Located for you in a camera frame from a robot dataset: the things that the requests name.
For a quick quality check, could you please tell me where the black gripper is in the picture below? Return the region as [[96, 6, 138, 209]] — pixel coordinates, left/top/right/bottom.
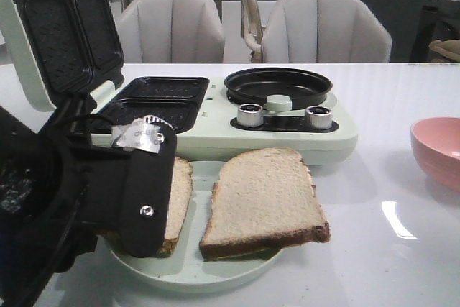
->
[[1, 92, 177, 306]]

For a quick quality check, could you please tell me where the bread slice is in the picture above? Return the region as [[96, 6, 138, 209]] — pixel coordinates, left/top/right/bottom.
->
[[103, 155, 194, 259], [199, 147, 331, 260]]

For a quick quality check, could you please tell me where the mint green breakfast maker lid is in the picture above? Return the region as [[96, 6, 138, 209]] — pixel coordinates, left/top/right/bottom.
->
[[1, 0, 124, 111]]

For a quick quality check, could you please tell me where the pink bowl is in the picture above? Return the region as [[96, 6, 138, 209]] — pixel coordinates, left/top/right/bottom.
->
[[410, 116, 459, 192]]

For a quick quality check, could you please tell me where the mint green breakfast maker base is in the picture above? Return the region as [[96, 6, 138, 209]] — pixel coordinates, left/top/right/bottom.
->
[[90, 76, 358, 165]]

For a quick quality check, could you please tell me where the mint green plate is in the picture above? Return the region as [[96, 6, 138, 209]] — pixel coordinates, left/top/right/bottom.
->
[[106, 161, 282, 293]]

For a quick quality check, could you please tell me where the silver left control knob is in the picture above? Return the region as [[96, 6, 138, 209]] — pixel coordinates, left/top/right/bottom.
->
[[236, 104, 264, 127]]

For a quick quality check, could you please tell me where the silver control knob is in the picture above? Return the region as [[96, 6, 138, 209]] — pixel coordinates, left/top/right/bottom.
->
[[305, 106, 333, 130], [236, 104, 264, 127]]

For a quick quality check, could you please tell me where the grey chair on left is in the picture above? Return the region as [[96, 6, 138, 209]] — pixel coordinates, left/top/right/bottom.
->
[[116, 0, 225, 63]]

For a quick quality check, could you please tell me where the grey chair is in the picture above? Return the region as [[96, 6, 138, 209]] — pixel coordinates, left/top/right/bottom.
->
[[116, 0, 225, 63], [262, 0, 392, 63]]

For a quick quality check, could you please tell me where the beige office chair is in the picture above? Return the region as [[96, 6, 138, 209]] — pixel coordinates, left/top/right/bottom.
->
[[240, 0, 263, 63]]

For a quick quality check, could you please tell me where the black round frying pan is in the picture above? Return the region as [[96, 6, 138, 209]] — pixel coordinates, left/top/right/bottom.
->
[[224, 67, 333, 110]]

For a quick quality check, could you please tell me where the silver right control knob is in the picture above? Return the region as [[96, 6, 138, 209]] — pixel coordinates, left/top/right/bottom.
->
[[305, 106, 333, 130]]

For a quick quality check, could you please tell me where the grey chair on right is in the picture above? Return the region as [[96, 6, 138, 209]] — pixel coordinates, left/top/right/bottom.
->
[[262, 0, 392, 63]]

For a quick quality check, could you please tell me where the black appliance box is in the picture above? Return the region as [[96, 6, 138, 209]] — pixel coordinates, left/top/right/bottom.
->
[[410, 0, 459, 63]]

